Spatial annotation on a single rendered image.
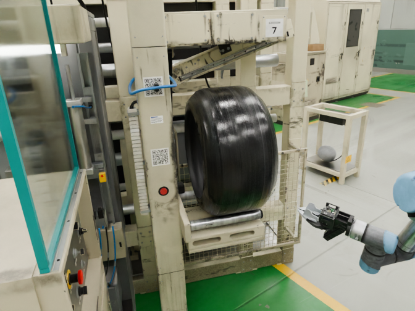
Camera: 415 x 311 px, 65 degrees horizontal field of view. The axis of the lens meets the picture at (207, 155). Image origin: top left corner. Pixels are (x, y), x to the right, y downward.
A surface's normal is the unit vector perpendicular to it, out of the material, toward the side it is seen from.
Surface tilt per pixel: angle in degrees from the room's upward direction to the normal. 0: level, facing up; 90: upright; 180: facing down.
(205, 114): 52
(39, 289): 90
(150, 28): 90
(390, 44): 90
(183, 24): 90
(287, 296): 0
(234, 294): 0
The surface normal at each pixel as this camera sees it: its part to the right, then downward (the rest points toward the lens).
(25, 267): -0.04, -0.93
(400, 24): -0.81, 0.24
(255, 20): 0.25, 0.34
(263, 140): 0.21, -0.09
